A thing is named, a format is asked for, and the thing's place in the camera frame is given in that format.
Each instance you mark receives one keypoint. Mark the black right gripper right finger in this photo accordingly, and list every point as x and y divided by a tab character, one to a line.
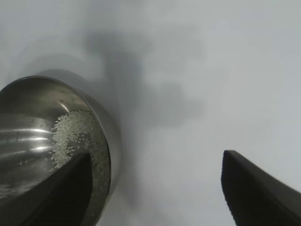
258	197

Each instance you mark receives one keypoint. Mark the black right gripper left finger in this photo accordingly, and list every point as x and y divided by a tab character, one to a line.
58	195

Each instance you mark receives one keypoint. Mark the white rice grains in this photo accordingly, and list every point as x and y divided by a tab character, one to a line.
70	131

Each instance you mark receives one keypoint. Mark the stainless steel mixing bowl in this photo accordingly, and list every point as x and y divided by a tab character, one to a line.
28	113

